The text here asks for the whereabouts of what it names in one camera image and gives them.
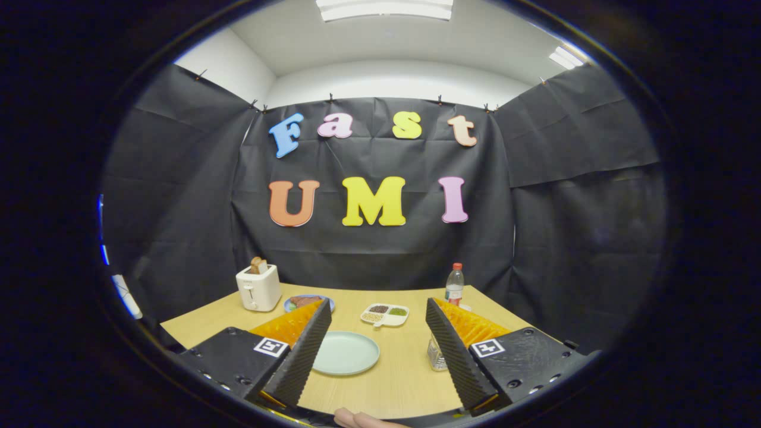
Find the steak with salad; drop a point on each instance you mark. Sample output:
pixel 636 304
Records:
pixel 303 301

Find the small ceiling light panel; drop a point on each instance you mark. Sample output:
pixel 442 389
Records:
pixel 566 57

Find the white toaster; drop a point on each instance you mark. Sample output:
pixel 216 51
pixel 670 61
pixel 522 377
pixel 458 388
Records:
pixel 258 291

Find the light green plate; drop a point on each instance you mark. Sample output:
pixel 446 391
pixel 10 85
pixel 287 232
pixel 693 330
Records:
pixel 348 356

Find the clear water bottle red cap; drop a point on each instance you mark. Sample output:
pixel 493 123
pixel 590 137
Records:
pixel 455 288

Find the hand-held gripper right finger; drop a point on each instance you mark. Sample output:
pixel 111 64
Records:
pixel 455 362

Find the toasted bread slice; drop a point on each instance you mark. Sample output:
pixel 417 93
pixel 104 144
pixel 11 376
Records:
pixel 258 266

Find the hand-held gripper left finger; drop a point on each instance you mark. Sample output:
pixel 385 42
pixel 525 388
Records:
pixel 300 362

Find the white divided dish with beans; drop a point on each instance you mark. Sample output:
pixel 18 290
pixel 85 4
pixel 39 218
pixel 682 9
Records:
pixel 386 315

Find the black backdrop cloth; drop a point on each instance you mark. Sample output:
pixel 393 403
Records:
pixel 368 255

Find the blue plate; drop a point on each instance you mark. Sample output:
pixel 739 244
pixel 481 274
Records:
pixel 288 307

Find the large ceiling light panel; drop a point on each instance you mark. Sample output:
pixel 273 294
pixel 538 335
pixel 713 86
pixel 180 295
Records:
pixel 383 9

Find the white board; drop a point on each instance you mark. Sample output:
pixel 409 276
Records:
pixel 126 296

